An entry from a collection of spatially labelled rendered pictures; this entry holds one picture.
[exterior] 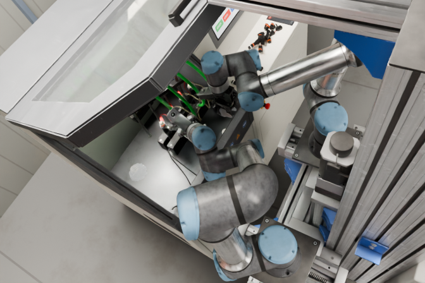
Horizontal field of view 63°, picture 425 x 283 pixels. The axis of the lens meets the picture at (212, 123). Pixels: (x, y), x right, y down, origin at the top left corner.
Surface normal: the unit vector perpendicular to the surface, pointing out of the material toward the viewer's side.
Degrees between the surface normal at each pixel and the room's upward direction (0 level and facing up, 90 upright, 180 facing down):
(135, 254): 0
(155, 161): 0
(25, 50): 0
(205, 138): 45
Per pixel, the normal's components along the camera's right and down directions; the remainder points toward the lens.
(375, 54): -0.47, 0.80
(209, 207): -0.12, -0.25
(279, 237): -0.08, -0.54
